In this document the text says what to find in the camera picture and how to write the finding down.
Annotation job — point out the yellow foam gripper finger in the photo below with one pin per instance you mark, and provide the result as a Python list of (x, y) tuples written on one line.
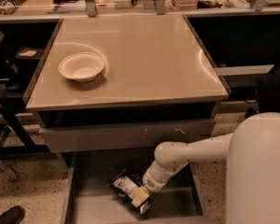
[(140, 196)]

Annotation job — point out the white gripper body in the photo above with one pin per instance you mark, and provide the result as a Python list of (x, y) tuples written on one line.
[(151, 181)]

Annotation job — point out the blue chip bag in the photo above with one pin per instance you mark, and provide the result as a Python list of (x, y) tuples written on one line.
[(125, 185)]

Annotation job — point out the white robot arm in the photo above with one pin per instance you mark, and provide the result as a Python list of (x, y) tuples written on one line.
[(252, 155)]

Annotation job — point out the closed top drawer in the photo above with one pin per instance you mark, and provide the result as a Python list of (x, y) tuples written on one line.
[(124, 135)]

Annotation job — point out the open middle drawer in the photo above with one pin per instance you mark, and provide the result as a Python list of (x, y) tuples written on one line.
[(92, 201)]

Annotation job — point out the grey drawer cabinet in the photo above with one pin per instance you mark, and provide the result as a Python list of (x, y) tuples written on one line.
[(155, 70)]

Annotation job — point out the black shoe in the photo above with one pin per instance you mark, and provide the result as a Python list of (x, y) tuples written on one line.
[(14, 215)]

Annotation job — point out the white paper bowl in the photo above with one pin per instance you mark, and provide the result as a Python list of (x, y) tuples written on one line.
[(82, 66)]

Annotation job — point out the clear plastic bottle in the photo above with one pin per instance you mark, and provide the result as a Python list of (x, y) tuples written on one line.
[(8, 172)]

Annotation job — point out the black office chair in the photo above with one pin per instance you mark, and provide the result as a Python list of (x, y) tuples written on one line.
[(267, 93)]

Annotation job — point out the black chair at left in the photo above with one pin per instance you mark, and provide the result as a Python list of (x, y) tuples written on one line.
[(16, 84)]

